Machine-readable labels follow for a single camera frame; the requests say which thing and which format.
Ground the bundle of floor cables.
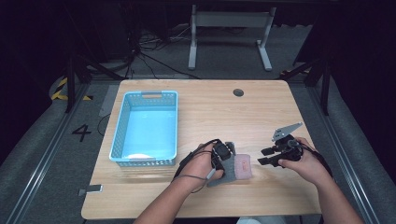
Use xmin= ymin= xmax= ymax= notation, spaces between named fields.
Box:
xmin=123 ymin=23 xmax=201 ymax=80

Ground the person's white clothing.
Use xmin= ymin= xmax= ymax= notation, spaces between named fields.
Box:
xmin=236 ymin=216 xmax=290 ymax=224

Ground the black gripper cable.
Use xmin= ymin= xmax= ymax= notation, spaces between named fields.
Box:
xmin=298 ymin=141 xmax=334 ymax=180
xmin=172 ymin=138 xmax=220 ymax=183

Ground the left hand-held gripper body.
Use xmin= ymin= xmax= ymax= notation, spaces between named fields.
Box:
xmin=212 ymin=139 xmax=237 ymax=161

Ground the grey pink fingerless glove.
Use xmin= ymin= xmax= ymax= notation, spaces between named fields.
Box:
xmin=206 ymin=154 xmax=239 ymax=189

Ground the thin black floor cable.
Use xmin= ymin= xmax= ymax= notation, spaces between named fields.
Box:
xmin=96 ymin=113 xmax=112 ymax=137

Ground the grey table edge bracket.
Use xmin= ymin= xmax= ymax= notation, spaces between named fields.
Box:
xmin=77 ymin=184 xmax=104 ymax=197

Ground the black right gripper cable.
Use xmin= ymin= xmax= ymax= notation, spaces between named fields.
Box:
xmin=298 ymin=141 xmax=334 ymax=180

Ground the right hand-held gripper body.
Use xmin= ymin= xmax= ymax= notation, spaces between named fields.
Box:
xmin=272 ymin=121 xmax=304 ymax=161

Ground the blue plastic basket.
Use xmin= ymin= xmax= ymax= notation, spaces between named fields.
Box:
xmin=108 ymin=90 xmax=179 ymax=168

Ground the person's left hand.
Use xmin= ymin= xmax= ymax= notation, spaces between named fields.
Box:
xmin=179 ymin=143 xmax=225 ymax=192

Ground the person's right hand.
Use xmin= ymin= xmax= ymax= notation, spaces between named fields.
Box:
xmin=277 ymin=137 xmax=332 ymax=188

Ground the white metal desk frame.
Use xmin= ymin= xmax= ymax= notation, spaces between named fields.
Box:
xmin=188 ymin=4 xmax=277 ymax=72

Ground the grey cable with plug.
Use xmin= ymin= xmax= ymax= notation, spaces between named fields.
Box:
xmin=175 ymin=167 xmax=218 ymax=195

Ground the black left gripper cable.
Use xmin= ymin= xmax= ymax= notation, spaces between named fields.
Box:
xmin=172 ymin=138 xmax=220 ymax=183

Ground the black metal stand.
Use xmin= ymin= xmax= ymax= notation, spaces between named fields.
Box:
xmin=64 ymin=55 xmax=126 ymax=114
xmin=279 ymin=55 xmax=332 ymax=117

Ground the aluminium floor rail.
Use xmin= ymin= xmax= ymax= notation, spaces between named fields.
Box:
xmin=305 ymin=86 xmax=381 ymax=224
xmin=5 ymin=83 xmax=92 ymax=224

